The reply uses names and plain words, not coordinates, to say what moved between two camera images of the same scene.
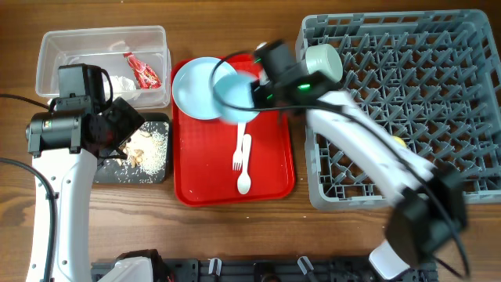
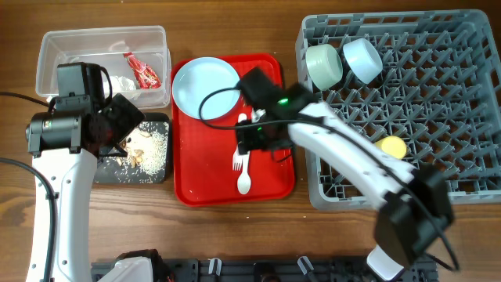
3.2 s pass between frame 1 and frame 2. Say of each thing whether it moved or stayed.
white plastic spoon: stayed
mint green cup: stayed
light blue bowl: moved
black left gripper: stayed
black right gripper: moved
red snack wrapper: stayed
